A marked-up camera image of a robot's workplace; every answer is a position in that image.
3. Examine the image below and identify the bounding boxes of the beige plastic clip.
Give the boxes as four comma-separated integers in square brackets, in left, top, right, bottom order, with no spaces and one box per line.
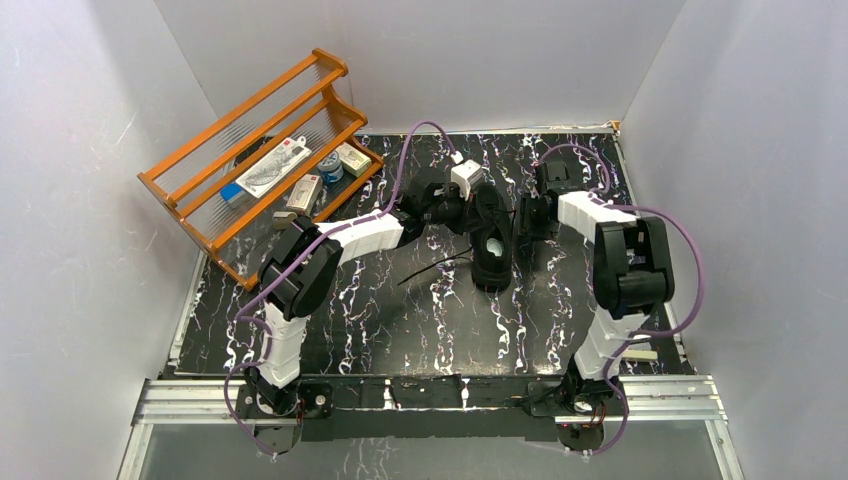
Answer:
[622,334,659,362]

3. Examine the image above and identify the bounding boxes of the small green white box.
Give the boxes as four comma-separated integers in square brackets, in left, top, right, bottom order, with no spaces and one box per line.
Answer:
[334,143,372,177]

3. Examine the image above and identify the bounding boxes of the small grey block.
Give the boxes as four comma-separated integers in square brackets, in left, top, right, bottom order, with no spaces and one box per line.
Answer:
[271,211,298,230]

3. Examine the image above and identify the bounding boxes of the black mesh shoe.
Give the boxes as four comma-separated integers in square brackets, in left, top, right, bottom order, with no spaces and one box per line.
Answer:
[467,183,513,292]

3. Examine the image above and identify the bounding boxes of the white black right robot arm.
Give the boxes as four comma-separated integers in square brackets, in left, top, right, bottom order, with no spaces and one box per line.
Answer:
[518,159,675,414]

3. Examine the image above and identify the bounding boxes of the orange wooden shelf rack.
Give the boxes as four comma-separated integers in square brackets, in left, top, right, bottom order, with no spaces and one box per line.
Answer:
[138,48,384,290]

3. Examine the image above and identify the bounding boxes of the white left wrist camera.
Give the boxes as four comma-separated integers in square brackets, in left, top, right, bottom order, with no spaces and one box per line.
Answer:
[450,152,483,200]

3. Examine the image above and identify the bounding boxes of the blue tape roll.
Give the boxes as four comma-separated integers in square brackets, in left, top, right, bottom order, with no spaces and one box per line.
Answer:
[316,150,345,184]

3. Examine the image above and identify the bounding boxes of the beige rectangular box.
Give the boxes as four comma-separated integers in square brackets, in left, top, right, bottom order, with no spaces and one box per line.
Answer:
[286,174,323,216]

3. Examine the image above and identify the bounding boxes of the aluminium frame rail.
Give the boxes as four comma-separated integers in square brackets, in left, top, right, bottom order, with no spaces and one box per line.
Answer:
[134,375,728,424]

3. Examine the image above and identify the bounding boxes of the blue eraser block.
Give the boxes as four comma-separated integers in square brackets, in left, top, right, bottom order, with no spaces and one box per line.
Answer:
[219,183,248,209]

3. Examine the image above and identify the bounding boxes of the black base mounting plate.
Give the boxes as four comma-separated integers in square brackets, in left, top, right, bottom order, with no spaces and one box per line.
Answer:
[231,373,622,447]

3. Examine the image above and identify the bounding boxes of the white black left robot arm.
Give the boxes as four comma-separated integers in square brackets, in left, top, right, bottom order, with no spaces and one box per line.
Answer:
[244,182,481,416]

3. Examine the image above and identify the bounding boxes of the white ruler set package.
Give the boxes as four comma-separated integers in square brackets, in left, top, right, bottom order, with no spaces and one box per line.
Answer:
[235,136,312,199]

